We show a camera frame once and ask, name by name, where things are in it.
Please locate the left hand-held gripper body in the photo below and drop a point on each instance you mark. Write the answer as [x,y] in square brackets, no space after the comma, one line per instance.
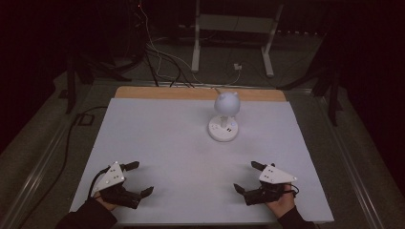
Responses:
[111,176]

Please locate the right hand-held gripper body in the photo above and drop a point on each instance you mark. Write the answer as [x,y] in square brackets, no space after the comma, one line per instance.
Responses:
[275,175]

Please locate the person's left hand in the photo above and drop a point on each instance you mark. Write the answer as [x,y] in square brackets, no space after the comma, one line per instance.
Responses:
[106,203]

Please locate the person's right hand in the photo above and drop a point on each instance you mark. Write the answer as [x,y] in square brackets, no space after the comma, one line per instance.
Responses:
[285,205]

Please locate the white table mat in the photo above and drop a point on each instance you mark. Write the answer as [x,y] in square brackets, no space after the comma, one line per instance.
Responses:
[178,165]

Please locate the white round power socket base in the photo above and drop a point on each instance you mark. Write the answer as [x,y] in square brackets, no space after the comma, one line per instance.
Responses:
[219,132]

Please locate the white cat-ear night lamp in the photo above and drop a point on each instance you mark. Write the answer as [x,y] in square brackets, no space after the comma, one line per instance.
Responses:
[226,103]

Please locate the white plug adapter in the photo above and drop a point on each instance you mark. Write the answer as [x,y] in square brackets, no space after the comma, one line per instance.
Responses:
[238,66]

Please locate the black tripod stand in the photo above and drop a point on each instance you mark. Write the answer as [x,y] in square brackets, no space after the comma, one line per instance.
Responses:
[76,79]
[328,86]

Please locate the white metal stand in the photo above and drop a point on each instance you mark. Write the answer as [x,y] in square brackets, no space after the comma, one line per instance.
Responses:
[232,24]

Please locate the aluminium frame rail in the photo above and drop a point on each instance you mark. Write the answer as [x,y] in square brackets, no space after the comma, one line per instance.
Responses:
[350,159]
[35,175]
[203,84]

